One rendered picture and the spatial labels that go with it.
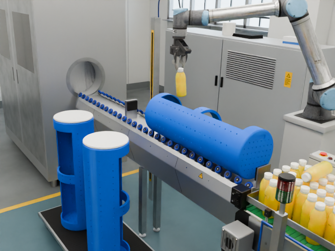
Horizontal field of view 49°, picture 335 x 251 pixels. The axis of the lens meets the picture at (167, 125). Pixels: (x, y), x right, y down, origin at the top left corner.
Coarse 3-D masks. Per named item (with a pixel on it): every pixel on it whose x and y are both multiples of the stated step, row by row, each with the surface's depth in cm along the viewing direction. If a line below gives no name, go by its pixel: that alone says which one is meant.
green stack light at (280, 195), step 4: (276, 188) 140; (276, 192) 139; (280, 192) 137; (284, 192) 136; (288, 192) 136; (292, 192) 137; (276, 196) 139; (280, 196) 138; (284, 196) 137; (288, 196) 137; (292, 196) 137; (280, 200) 138; (284, 200) 137; (288, 200) 137; (292, 200) 139
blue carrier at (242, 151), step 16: (160, 96) 251; (160, 112) 240; (176, 112) 230; (192, 112) 222; (160, 128) 242; (176, 128) 226; (192, 128) 215; (208, 128) 206; (224, 128) 200; (256, 128) 193; (192, 144) 216; (208, 144) 204; (224, 144) 195; (240, 144) 188; (256, 144) 193; (272, 144) 202; (224, 160) 196; (240, 160) 189; (256, 160) 197; (240, 176) 195
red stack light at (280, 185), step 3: (279, 180) 137; (282, 180) 136; (279, 183) 137; (282, 183) 136; (285, 183) 135; (288, 183) 135; (291, 183) 135; (294, 183) 136; (279, 186) 137; (282, 186) 136; (285, 186) 135; (288, 186) 135; (291, 186) 135; (294, 186) 136; (282, 189) 136; (285, 189) 136; (288, 189) 136; (291, 189) 136
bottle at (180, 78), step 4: (180, 72) 236; (176, 76) 237; (180, 76) 236; (184, 76) 237; (176, 80) 238; (180, 80) 237; (184, 80) 238; (176, 84) 239; (180, 84) 238; (184, 84) 239; (176, 88) 241; (180, 88) 239; (184, 88) 240; (176, 92) 242; (180, 92) 240; (184, 92) 241; (180, 96) 241
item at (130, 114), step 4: (128, 100) 292; (132, 100) 293; (136, 100) 294; (128, 104) 290; (132, 104) 292; (136, 104) 294; (128, 108) 291; (132, 108) 293; (136, 108) 295; (128, 112) 294; (132, 112) 296; (136, 112) 298; (128, 116) 295; (132, 116) 297; (136, 116) 299
